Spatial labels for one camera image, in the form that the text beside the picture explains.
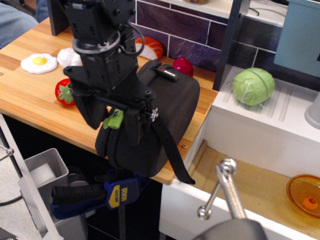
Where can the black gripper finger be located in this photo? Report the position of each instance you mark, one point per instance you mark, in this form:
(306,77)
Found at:
(136,124)
(92,110)

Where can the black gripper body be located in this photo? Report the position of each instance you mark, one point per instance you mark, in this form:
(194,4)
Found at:
(111,77)

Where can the green zipper pull tab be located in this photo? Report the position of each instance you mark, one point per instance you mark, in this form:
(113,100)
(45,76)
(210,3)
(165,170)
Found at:
(114,121)

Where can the black zipper bag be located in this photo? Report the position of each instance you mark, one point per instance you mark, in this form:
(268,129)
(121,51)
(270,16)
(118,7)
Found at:
(176,98)

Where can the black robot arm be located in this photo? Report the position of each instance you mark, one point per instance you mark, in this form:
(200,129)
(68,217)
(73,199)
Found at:
(103,36)

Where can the toy red tomato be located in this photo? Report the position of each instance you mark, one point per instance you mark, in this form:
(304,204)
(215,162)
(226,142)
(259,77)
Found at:
(63,92)

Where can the toy salmon sushi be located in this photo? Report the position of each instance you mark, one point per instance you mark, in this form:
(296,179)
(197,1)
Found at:
(152,49)

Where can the toy ice cream cone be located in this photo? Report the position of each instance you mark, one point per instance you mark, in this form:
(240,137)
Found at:
(68,57)

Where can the blue Irwin quick clamp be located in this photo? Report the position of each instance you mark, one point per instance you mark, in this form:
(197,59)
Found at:
(115,189)

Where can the toy dark red fruit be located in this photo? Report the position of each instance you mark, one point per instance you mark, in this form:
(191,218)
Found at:
(184,66)

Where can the toy fried egg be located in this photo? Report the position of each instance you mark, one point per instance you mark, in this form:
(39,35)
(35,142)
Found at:
(39,63)

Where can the grey plastic bin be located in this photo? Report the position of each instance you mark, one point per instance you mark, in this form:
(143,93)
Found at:
(47,170)

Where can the chrome toy faucet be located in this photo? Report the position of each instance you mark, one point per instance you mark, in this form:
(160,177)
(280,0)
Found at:
(225,170)

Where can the toy green cabbage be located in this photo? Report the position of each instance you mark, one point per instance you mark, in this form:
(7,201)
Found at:
(253,86)

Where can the white toy sink unit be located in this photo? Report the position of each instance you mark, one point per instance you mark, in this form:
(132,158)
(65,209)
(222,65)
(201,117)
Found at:
(271,144)

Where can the grey cup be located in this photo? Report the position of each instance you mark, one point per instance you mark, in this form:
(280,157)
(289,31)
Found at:
(312,113)

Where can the teal cabinet box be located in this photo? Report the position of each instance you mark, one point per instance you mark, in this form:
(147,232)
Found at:
(299,43)

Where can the orange plastic bowl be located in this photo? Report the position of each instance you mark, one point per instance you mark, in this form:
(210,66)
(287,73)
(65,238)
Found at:
(304,193)

